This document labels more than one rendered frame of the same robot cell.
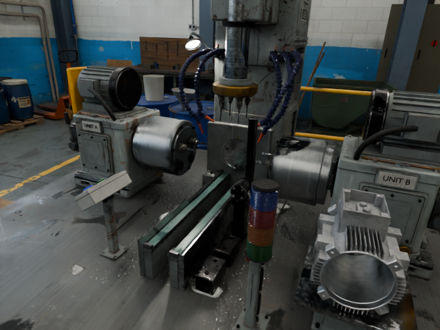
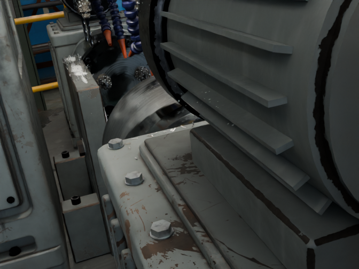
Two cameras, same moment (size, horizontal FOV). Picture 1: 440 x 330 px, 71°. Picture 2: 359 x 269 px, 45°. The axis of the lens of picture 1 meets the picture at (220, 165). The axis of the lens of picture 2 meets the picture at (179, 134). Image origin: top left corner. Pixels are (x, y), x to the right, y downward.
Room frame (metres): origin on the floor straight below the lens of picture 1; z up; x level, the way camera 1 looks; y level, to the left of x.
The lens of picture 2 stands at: (1.72, 0.69, 1.34)
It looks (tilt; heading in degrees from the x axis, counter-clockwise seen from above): 23 degrees down; 231
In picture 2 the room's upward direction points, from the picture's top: 7 degrees counter-clockwise
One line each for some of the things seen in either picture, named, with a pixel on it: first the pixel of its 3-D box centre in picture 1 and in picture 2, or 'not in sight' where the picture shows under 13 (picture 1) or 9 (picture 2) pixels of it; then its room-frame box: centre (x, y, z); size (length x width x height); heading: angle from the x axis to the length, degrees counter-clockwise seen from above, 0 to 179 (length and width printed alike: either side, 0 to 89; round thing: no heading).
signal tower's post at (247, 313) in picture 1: (258, 261); not in sight; (0.60, -0.10, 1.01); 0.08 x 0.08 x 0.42; 67
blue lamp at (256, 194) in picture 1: (264, 196); not in sight; (0.60, -0.10, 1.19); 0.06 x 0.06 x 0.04
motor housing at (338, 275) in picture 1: (355, 254); not in sight; (0.63, -0.34, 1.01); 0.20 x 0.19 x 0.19; 161
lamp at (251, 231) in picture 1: (260, 230); not in sight; (0.60, -0.10, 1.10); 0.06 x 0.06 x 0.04
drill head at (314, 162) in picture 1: (309, 171); (115, 74); (1.09, -0.34, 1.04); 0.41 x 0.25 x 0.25; 67
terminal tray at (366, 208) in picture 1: (361, 214); not in sight; (0.67, -0.36, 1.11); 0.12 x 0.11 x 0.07; 161
